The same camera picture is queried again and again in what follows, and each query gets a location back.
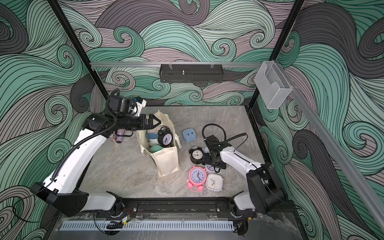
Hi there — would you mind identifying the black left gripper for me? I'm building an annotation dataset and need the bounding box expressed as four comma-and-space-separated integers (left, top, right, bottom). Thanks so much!
117, 114, 161, 132

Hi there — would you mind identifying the small black alarm clock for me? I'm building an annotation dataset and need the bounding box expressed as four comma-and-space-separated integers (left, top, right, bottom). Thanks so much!
158, 126, 174, 148

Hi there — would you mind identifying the silver twin-bell alarm clock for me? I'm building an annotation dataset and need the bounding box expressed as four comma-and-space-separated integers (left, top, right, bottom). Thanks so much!
149, 138, 161, 147

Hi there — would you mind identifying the floral canvas tote bag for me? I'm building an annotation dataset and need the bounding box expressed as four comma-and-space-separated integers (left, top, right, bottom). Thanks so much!
137, 111, 182, 177

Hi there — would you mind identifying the large round blue-rim clock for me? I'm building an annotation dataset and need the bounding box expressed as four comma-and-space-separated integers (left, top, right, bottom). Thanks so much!
146, 132, 159, 140

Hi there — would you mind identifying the green round alarm clock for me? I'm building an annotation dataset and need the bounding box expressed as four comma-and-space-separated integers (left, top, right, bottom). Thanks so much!
149, 145, 163, 154

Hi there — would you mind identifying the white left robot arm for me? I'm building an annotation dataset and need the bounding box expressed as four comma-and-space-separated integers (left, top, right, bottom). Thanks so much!
31, 114, 162, 218

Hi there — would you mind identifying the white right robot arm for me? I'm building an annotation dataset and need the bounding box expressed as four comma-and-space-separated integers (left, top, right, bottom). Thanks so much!
206, 144, 287, 215

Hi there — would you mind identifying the white purple-face alarm clock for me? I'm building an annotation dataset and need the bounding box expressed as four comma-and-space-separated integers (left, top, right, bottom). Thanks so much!
205, 165, 221, 174

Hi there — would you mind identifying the black twin-bell alarm clock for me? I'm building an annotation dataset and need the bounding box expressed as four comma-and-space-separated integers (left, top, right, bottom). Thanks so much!
189, 146, 205, 165

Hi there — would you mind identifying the pink twin-bell alarm clock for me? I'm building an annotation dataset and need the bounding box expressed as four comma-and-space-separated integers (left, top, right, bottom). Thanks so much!
187, 166, 208, 193

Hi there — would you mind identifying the white square alarm clock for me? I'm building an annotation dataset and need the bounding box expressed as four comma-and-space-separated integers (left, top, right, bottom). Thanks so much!
206, 174, 224, 192

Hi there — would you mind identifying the light blue square clock back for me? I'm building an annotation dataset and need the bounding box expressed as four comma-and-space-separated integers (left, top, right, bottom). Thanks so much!
182, 128, 197, 143

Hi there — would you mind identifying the purple patterned tube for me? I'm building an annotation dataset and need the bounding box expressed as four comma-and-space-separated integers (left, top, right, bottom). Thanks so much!
115, 129, 125, 144

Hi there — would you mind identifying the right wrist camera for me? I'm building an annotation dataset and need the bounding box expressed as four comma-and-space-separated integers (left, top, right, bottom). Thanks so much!
205, 135, 221, 151

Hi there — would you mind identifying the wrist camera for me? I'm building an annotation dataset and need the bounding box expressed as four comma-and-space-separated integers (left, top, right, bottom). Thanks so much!
205, 135, 221, 151
108, 95, 147, 117

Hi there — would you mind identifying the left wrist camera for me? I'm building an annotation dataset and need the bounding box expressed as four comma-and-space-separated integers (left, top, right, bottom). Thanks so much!
108, 95, 147, 117

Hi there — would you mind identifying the black perforated wall tray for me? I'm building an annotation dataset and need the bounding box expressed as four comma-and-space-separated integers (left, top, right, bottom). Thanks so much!
159, 64, 224, 84

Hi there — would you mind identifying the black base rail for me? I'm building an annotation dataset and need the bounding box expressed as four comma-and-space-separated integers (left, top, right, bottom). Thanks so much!
89, 197, 298, 220

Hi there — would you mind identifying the clear acrylic wall holder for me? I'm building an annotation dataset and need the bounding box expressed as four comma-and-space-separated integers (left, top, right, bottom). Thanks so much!
255, 61, 292, 110

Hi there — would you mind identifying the white slotted cable duct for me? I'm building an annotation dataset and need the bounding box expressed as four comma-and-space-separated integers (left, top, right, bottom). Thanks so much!
59, 220, 235, 232

